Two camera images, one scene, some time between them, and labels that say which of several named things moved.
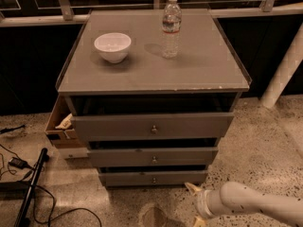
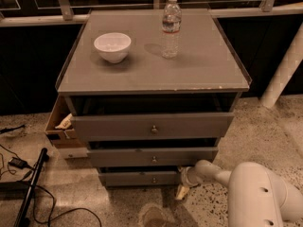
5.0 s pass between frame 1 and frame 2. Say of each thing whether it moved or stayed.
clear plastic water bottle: stayed
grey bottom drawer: stayed
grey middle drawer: stayed
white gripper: moved
